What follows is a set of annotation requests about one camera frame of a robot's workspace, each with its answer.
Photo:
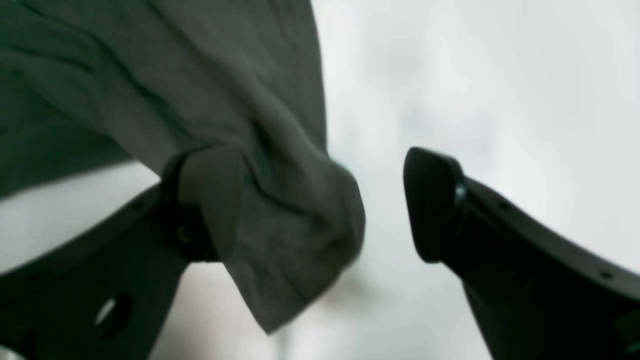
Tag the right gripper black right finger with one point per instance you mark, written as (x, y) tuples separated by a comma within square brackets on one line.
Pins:
[(534, 294)]

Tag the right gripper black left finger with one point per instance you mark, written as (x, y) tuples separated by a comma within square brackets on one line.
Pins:
[(106, 294)]

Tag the dark grey t-shirt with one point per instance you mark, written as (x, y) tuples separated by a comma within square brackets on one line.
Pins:
[(89, 83)]

